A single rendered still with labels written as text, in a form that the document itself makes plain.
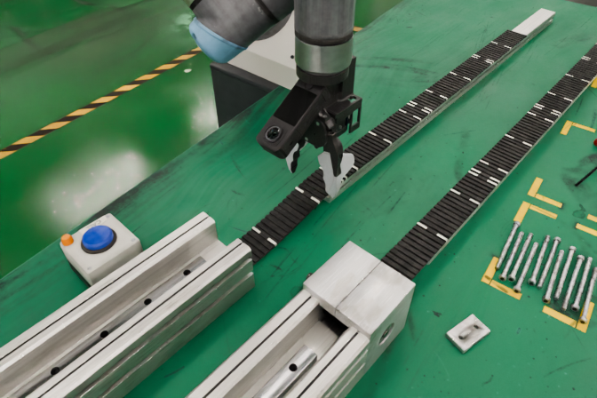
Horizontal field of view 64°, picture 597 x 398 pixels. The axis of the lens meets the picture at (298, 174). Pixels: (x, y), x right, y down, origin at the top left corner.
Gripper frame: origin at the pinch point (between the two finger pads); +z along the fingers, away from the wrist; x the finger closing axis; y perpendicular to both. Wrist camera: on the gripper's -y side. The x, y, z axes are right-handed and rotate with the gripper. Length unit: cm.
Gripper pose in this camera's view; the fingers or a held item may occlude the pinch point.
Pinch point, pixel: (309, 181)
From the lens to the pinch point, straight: 76.2
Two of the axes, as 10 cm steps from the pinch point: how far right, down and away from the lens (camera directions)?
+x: -7.3, -4.5, 5.1
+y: 6.8, -4.9, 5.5
